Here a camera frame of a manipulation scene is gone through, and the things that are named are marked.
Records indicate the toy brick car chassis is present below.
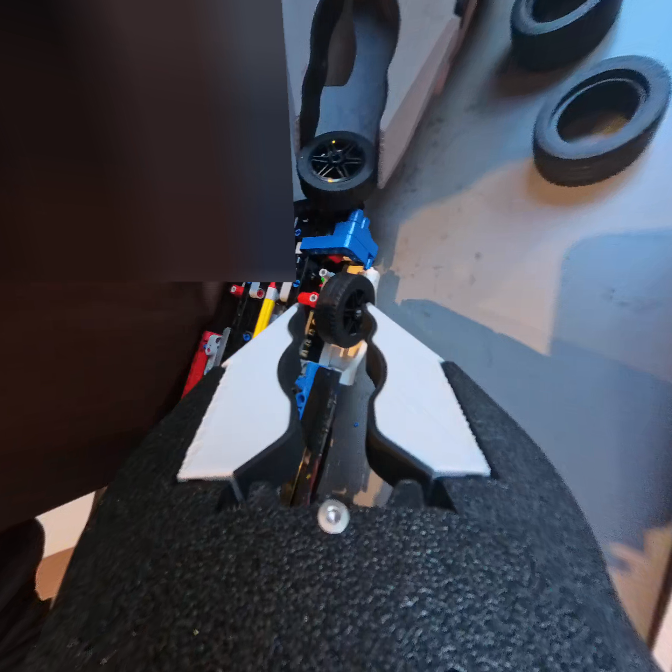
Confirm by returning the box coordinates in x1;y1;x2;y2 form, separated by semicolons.
181;210;380;507

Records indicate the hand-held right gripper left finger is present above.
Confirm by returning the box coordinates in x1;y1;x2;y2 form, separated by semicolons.
177;303;306;483

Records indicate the black toy car wheel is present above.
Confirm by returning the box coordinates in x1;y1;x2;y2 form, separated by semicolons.
317;272;377;348
296;131;379;208

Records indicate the grey desk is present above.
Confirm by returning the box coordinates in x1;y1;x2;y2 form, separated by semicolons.
37;0;672;652

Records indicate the black toy tyre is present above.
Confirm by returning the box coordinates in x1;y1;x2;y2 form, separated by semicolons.
533;55;672;187
509;0;623;71

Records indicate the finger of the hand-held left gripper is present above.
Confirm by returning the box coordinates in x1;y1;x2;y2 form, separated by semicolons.
296;0;338;153
357;0;477;190

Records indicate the person's dark brown clothing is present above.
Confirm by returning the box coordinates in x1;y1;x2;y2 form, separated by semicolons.
0;283;232;531

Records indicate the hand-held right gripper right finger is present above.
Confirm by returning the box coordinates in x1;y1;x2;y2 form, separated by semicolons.
365;303;491;478

